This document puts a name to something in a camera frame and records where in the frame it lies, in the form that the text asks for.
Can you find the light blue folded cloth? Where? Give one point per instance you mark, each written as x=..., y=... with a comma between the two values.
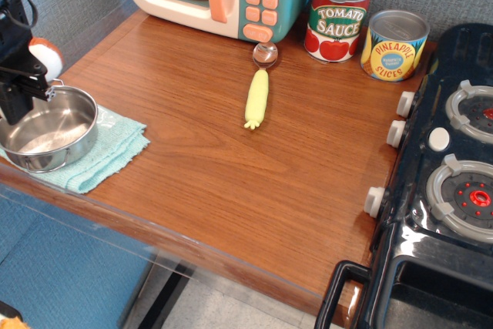
x=119, y=139

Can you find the pineapple slices can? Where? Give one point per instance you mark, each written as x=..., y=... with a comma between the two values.
x=394, y=43

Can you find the black toy stove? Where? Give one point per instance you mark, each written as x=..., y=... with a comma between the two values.
x=431, y=264

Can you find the stainless steel pot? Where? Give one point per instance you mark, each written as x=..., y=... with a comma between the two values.
x=54, y=134

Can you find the orange object at corner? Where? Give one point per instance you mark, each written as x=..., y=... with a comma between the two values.
x=11, y=318

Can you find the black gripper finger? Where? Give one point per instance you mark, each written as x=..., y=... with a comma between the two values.
x=15, y=104

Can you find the tomato sauce can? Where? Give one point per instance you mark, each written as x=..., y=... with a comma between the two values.
x=334, y=27

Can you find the spoon with yellow handle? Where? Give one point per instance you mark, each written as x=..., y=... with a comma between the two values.
x=265, y=55

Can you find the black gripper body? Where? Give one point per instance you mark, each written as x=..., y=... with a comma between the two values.
x=20, y=68

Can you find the white plush mushroom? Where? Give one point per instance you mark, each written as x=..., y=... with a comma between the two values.
x=49, y=55

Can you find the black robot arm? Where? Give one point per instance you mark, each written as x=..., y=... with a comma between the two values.
x=21, y=14

